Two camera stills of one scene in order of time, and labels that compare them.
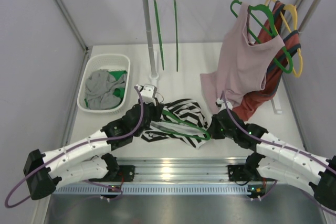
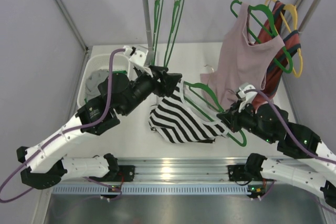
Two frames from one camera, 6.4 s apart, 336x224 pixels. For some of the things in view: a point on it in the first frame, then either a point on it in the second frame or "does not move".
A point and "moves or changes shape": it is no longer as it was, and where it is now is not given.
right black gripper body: x=218 y=131 to x=244 y=118
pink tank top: x=244 y=66 does not move
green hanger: x=184 y=135 to x=203 y=99
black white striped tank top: x=189 y=110 moves or changes shape
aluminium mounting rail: x=182 y=169 does not move
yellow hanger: x=296 y=24 does not move
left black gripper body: x=156 y=109 to x=161 y=79
